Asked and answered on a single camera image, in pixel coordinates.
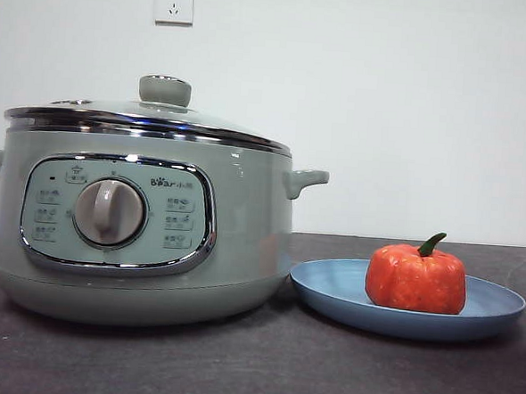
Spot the glass lid with green knob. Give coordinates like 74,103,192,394
1,64,294,157

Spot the orange pumpkin with green stem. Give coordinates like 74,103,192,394
362,226,471,316

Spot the pale green electric steamer pot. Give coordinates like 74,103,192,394
0,120,333,340

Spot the blue round plate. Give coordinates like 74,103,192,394
285,253,526,348

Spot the white wall socket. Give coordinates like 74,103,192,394
154,0,196,28

